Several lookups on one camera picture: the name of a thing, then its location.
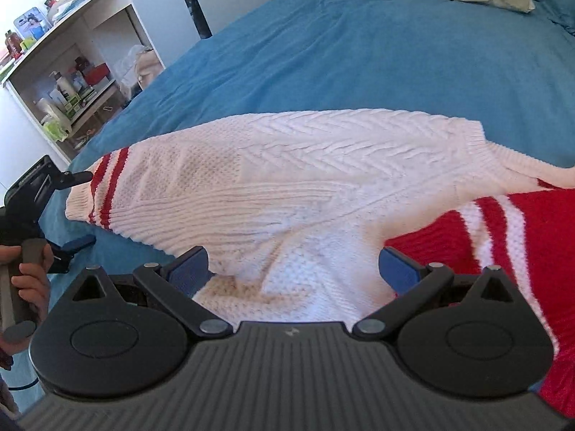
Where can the white shelf unit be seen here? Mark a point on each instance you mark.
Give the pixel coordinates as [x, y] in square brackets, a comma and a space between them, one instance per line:
[83, 67]

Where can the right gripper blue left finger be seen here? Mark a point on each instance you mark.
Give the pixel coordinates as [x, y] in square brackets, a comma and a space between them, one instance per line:
[172, 288]

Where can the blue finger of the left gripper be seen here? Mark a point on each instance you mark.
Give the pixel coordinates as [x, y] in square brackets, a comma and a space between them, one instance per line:
[66, 180]
[63, 255]

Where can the person's left hand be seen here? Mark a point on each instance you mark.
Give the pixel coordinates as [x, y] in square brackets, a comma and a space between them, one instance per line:
[34, 287]

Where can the blue bed sheet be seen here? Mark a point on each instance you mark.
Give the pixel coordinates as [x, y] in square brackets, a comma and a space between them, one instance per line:
[512, 73]

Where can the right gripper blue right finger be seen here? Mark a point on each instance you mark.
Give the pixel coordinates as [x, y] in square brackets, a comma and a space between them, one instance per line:
[417, 288]

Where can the red and white knit sweater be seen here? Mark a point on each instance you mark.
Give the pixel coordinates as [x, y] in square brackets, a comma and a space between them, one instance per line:
[294, 209]

